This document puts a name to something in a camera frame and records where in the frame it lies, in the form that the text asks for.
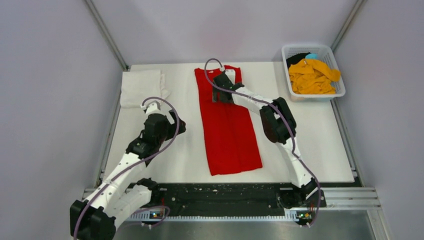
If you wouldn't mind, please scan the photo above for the red t-shirt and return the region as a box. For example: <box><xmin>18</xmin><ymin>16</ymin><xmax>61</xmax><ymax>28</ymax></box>
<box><xmin>194</xmin><ymin>68</ymin><xmax>263</xmax><ymax>176</ymax></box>

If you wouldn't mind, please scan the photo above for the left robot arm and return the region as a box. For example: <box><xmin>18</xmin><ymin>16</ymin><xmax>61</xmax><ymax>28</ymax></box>
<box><xmin>69</xmin><ymin>109</ymin><xmax>186</xmax><ymax>240</ymax></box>

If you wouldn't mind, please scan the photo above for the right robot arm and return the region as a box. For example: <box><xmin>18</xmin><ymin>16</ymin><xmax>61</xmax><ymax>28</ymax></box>
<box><xmin>211</xmin><ymin>72</ymin><xmax>320</xmax><ymax>206</ymax></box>

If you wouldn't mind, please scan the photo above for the folded white t-shirt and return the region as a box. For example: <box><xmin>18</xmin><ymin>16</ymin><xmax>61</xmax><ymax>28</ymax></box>
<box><xmin>120</xmin><ymin>69</ymin><xmax>171</xmax><ymax>109</ymax></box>

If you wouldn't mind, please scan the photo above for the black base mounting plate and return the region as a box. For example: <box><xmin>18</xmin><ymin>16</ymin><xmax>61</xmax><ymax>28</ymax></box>
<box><xmin>129</xmin><ymin>178</ymin><xmax>327</xmax><ymax>218</ymax></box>

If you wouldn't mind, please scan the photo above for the black t-shirt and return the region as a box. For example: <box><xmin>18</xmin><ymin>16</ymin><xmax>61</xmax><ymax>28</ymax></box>
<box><xmin>286</xmin><ymin>52</ymin><xmax>311</xmax><ymax>69</ymax></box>

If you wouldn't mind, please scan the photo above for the yellow t-shirt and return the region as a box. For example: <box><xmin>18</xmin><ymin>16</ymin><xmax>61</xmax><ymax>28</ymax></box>
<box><xmin>288</xmin><ymin>58</ymin><xmax>341</xmax><ymax>95</ymax></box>

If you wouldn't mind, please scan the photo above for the light blue t-shirt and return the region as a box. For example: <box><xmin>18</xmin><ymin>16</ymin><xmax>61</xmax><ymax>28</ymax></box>
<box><xmin>304</xmin><ymin>53</ymin><xmax>318</xmax><ymax>60</ymax></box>

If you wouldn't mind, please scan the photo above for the white plastic laundry basket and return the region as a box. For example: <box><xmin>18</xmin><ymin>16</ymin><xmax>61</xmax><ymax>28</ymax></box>
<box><xmin>281</xmin><ymin>43</ymin><xmax>346</xmax><ymax>102</ymax></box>

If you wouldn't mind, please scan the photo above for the aluminium corner post left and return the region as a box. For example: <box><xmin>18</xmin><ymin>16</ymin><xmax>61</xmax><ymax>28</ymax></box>
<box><xmin>82</xmin><ymin>0</ymin><xmax>129</xmax><ymax>72</ymax></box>

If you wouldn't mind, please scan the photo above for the aluminium corner post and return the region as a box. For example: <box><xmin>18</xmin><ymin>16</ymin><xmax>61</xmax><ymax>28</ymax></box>
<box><xmin>330</xmin><ymin>0</ymin><xmax>367</xmax><ymax>52</ymax></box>
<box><xmin>82</xmin><ymin>0</ymin><xmax>129</xmax><ymax>72</ymax></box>

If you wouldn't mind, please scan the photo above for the aluminium corner post right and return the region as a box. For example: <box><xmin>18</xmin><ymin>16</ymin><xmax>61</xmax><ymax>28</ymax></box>
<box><xmin>330</xmin><ymin>0</ymin><xmax>367</xmax><ymax>52</ymax></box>

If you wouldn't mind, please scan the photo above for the white slotted cable duct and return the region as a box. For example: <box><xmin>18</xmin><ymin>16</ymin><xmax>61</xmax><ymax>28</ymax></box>
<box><xmin>126</xmin><ymin>211</ymin><xmax>313</xmax><ymax>223</ymax></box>

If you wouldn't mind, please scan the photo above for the aluminium front rail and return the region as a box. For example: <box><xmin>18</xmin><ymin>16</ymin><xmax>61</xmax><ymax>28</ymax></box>
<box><xmin>79</xmin><ymin>187</ymin><xmax>382</xmax><ymax>212</ymax></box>

